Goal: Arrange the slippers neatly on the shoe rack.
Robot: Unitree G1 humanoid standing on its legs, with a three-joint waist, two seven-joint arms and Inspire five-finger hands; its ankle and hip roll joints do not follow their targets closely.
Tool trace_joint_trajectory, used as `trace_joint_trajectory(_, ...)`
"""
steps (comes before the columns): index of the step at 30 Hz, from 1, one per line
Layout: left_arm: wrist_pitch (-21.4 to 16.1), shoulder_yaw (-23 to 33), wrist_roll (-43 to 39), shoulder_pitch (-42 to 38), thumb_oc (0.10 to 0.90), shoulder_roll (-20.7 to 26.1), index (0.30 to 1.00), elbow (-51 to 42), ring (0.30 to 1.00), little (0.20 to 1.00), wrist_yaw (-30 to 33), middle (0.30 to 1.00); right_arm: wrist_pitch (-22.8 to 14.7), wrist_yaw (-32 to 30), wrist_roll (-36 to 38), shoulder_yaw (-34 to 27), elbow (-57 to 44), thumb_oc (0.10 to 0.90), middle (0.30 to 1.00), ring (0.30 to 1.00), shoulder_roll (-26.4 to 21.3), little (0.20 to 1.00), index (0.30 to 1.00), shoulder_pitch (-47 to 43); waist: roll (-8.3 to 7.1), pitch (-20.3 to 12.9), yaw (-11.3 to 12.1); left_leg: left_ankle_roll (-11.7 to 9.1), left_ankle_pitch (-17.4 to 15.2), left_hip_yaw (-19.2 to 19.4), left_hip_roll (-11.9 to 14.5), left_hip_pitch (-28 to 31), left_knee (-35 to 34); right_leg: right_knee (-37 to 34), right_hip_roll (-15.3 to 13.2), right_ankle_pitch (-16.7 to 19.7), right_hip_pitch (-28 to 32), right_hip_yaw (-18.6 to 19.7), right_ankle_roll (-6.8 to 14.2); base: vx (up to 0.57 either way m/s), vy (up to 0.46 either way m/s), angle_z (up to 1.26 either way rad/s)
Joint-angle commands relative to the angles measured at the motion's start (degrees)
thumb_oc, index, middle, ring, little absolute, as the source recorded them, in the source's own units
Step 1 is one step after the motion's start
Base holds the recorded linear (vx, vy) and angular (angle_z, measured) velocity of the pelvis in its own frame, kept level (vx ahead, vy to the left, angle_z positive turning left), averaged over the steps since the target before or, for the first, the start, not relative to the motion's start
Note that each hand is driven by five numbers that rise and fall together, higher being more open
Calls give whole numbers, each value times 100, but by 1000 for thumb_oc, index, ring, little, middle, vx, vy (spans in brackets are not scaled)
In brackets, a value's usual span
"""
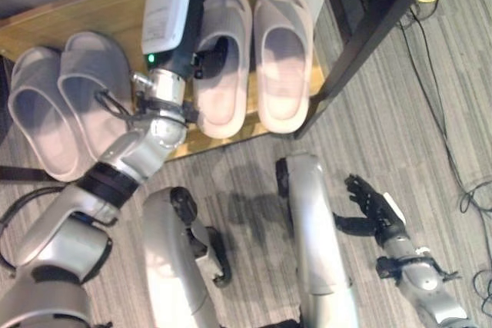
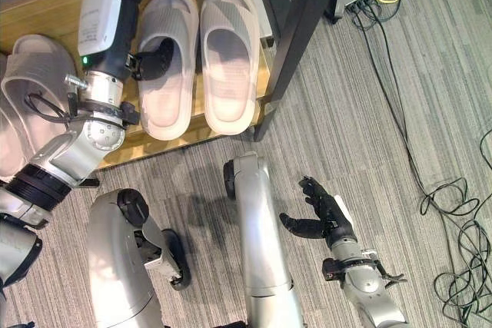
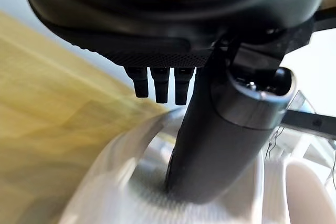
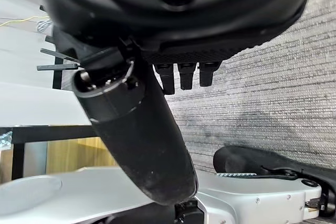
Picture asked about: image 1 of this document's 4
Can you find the robot right leg silver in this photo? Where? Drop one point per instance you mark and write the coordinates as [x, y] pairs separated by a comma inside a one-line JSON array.
[[315, 228]]

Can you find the robot right arm silver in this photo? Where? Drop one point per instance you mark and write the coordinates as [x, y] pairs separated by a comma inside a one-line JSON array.
[[423, 282]]

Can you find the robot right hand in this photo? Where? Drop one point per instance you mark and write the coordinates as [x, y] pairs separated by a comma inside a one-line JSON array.
[[380, 209]]

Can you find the grey foam slipper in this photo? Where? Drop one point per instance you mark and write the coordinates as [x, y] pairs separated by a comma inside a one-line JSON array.
[[219, 109], [282, 86], [90, 70], [38, 113]]

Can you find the wooden shoe rack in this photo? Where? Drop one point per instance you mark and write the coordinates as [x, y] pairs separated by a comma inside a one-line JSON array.
[[107, 9]]

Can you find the robot left leg silver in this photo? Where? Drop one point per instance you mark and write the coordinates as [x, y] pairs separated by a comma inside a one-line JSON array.
[[173, 259]]

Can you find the robot left arm silver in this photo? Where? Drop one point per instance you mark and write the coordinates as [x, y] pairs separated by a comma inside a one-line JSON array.
[[61, 236]]

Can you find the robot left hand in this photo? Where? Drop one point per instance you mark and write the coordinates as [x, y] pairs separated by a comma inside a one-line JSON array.
[[165, 20]]

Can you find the robot leg silver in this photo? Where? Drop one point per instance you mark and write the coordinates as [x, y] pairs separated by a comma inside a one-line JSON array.
[[315, 228], [173, 259]]

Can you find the black metal table frame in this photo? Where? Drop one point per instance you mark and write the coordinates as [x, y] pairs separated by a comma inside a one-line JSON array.
[[369, 32]]

